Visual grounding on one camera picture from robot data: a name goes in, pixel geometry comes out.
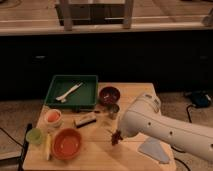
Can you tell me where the small metal cup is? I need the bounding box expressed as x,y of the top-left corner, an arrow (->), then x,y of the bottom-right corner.
108,104 -> 120,120

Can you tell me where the orange red bowl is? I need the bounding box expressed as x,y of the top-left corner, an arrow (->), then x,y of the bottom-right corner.
51,128 -> 82,160

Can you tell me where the green plastic tray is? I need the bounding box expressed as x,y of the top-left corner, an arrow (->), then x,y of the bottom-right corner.
45,75 -> 98,109

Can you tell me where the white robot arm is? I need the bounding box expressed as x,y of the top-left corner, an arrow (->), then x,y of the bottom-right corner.
117,93 -> 213,163

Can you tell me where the white bowl with orange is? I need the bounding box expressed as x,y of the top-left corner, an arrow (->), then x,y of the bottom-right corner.
44,109 -> 62,128

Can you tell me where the black pen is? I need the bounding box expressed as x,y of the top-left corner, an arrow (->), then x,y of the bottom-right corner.
72,109 -> 100,113

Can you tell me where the dark red grape bunch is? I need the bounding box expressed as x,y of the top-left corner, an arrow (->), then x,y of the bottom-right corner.
111,131 -> 122,145

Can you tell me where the light blue folded cloth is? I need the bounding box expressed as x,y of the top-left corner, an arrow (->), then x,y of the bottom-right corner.
138,137 -> 170,164

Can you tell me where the wooden stool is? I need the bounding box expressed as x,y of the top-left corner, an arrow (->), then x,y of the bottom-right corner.
55,0 -> 134,31

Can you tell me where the wooden black brush block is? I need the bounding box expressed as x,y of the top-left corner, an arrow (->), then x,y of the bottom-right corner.
74,115 -> 97,128

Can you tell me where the white plastic fork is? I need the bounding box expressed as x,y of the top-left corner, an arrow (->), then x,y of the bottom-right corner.
55,82 -> 83,103

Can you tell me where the black power cable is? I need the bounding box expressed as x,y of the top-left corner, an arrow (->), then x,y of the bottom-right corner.
169,104 -> 201,171

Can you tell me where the dark maroon bowl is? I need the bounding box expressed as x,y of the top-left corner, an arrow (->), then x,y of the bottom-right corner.
99,86 -> 120,105

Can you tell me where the yellow banana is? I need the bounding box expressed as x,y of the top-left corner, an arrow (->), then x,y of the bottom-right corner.
45,133 -> 52,160

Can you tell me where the light green cup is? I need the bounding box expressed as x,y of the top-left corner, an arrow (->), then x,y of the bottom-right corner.
26,128 -> 43,145

